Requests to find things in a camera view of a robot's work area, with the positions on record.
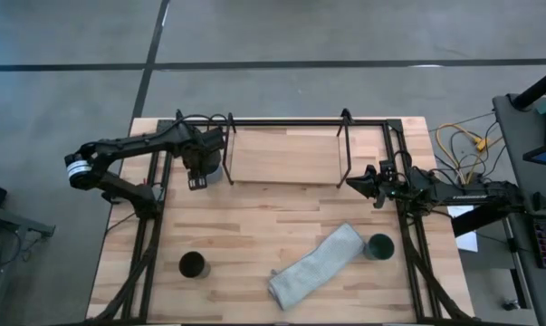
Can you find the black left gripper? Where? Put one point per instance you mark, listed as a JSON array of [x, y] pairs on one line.
[[195, 151]]

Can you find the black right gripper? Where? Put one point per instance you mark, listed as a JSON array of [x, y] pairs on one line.
[[388, 188]]

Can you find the dark green plastic cup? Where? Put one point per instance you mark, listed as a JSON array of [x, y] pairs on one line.
[[381, 246]]

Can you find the tall black tumbler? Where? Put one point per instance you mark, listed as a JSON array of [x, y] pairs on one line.
[[192, 265]]

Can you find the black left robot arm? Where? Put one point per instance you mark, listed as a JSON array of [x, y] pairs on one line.
[[118, 147]]

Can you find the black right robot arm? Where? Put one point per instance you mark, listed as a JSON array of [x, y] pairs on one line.
[[472, 194]]

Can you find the grey waffle-knit towel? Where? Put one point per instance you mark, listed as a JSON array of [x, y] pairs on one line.
[[315, 267]]

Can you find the white paper sheet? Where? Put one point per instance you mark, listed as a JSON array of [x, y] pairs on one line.
[[468, 237]]

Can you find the dark grey side desk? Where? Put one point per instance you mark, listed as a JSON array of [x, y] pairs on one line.
[[519, 149]]

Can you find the grey metal stand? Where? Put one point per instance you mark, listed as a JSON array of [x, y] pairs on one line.
[[14, 219]]

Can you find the black slanted pole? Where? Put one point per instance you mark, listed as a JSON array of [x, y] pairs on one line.
[[539, 88]]

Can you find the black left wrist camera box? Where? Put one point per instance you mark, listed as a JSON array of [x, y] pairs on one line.
[[213, 138]]

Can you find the black aluminium table frame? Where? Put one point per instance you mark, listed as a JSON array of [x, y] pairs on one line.
[[406, 253]]

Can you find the wooden shelf with black frame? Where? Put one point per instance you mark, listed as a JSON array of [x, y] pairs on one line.
[[284, 158]]

